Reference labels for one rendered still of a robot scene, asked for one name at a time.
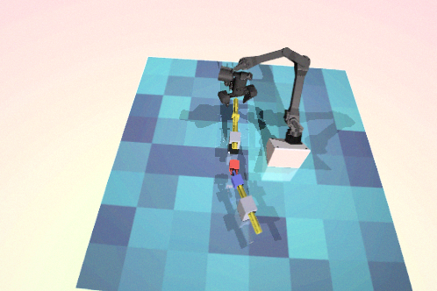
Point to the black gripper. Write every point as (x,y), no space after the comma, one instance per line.
(248,92)

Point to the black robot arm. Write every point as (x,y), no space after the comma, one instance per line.
(301,67)

